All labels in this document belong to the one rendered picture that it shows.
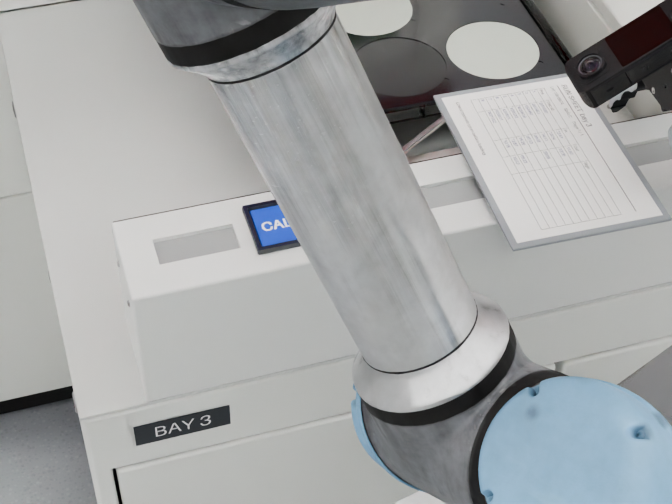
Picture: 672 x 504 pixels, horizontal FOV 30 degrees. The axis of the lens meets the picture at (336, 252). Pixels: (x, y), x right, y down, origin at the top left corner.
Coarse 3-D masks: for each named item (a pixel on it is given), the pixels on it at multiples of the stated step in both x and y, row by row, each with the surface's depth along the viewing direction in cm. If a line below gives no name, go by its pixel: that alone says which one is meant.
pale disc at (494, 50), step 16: (464, 32) 138; (480, 32) 138; (496, 32) 138; (512, 32) 138; (448, 48) 136; (464, 48) 136; (480, 48) 136; (496, 48) 136; (512, 48) 136; (528, 48) 136; (464, 64) 134; (480, 64) 134; (496, 64) 134; (512, 64) 134; (528, 64) 134
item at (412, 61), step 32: (416, 0) 142; (448, 0) 142; (480, 0) 142; (512, 0) 142; (416, 32) 138; (448, 32) 138; (384, 64) 134; (416, 64) 134; (448, 64) 134; (544, 64) 134; (384, 96) 130; (416, 96) 130
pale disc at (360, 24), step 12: (372, 0) 142; (384, 0) 142; (396, 0) 142; (408, 0) 142; (348, 12) 140; (360, 12) 140; (372, 12) 140; (384, 12) 140; (396, 12) 140; (408, 12) 140; (348, 24) 139; (360, 24) 139; (372, 24) 139; (384, 24) 139; (396, 24) 139
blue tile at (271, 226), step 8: (264, 208) 109; (272, 208) 109; (256, 216) 109; (264, 216) 109; (272, 216) 109; (280, 216) 109; (256, 224) 108; (264, 224) 108; (272, 224) 108; (280, 224) 108; (288, 224) 108; (256, 232) 108; (264, 232) 107; (272, 232) 107; (280, 232) 107; (288, 232) 107; (264, 240) 107; (272, 240) 107; (280, 240) 107; (288, 240) 107
